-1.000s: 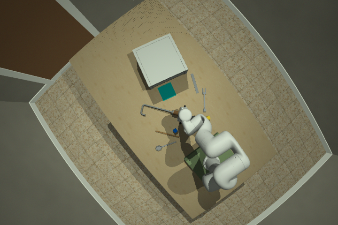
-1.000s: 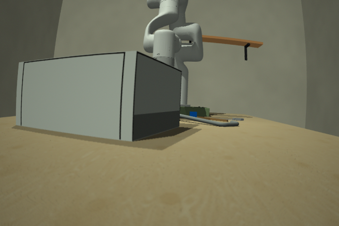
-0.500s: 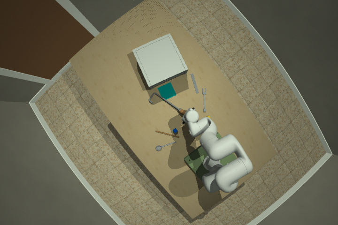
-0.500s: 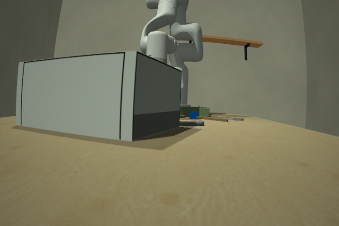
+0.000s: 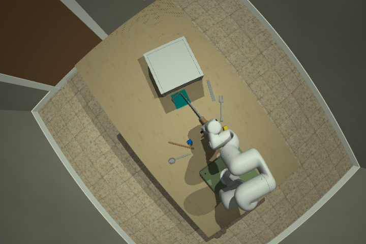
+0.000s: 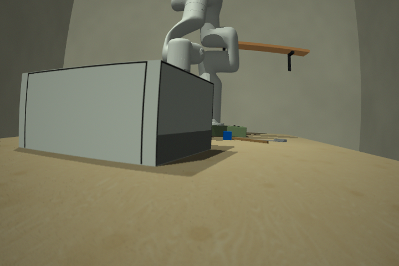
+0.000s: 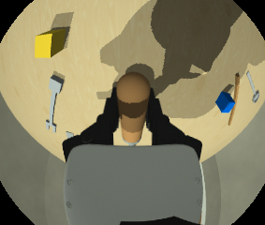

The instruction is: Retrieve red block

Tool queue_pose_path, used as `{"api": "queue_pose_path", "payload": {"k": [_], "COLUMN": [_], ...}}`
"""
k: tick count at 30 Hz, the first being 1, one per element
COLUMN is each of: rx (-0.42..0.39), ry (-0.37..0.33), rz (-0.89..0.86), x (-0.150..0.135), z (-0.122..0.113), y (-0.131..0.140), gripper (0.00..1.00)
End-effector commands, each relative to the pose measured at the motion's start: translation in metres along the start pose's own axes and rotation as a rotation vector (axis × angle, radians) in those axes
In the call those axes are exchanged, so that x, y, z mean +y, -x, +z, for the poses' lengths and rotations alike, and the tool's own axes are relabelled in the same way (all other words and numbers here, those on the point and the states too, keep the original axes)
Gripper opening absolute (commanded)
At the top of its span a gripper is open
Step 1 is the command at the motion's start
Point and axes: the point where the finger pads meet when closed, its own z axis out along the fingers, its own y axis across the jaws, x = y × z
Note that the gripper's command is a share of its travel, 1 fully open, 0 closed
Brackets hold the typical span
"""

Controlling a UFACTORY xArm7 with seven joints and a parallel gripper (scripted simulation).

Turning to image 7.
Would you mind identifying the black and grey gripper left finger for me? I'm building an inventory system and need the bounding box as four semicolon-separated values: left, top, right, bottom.
62;87;120;162

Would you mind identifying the yellow cube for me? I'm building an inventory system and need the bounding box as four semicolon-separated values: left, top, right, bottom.
35;29;66;58

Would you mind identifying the grey metal spoon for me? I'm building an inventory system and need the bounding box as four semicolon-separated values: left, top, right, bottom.
246;71;259;104

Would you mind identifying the tool with wooden handle and grey metal rod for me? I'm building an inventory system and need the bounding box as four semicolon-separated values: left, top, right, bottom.
116;72;151;144

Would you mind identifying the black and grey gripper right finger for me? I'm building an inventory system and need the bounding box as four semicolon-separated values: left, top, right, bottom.
145;88;202;159

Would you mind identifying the blue cube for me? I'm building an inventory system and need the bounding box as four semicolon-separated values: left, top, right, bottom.
215;92;235;113

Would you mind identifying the grey flat bar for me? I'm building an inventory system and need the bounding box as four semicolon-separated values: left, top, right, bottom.
66;131;73;138

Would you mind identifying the brown thin rod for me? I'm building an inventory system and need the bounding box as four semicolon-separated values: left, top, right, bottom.
228;73;240;126

